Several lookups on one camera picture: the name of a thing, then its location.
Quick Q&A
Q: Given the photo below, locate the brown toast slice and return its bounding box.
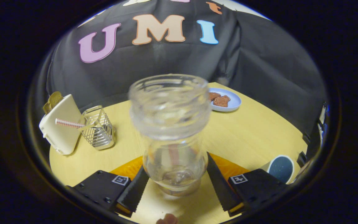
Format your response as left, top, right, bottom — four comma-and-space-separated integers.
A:
43, 91, 63, 114

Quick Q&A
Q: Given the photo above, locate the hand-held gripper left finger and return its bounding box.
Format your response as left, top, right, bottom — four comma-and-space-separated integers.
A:
66, 156, 150, 218

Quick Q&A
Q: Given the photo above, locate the round brown coaster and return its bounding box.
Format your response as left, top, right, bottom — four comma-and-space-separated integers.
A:
159, 179, 201, 197

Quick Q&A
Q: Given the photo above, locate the wooden table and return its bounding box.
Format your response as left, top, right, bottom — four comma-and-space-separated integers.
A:
49, 82, 308, 224

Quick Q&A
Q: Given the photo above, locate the red striped straw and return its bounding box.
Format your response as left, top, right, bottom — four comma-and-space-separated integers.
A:
55, 118, 86, 128

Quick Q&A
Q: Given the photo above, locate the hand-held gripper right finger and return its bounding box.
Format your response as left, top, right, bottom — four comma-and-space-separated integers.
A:
206, 152, 291, 217

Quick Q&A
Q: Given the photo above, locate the blue and white cup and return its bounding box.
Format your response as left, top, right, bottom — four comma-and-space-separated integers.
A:
261, 155, 295, 184

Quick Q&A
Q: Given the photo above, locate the white toaster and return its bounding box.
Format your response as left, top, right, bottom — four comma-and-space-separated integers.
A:
39, 94, 83, 155

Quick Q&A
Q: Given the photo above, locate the light blue plate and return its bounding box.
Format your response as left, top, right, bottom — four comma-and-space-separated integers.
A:
209, 88, 241, 112

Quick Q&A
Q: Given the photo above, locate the metal wire holder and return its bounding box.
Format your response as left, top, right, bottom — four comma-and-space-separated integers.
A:
79, 105, 116, 150

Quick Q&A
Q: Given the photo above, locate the clear plastic bottle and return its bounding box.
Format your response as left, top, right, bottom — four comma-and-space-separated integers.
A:
129, 74, 211, 195

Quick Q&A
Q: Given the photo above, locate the black backdrop cloth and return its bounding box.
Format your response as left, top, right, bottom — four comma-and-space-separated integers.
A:
34, 0, 327, 137

